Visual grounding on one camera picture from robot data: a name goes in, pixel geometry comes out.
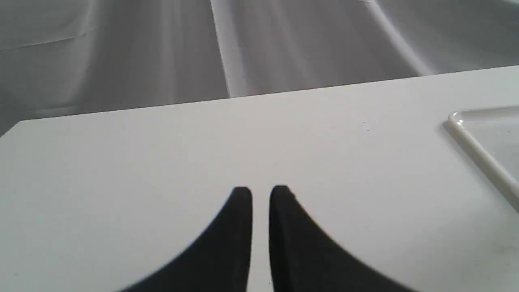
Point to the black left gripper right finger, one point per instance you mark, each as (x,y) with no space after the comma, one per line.
(303,258)

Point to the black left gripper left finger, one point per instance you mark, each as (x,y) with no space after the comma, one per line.
(218,260)

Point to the white rectangular plastic tray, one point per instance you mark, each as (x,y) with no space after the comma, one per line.
(490,137)

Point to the grey fabric backdrop curtain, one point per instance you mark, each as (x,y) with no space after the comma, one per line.
(66,57)

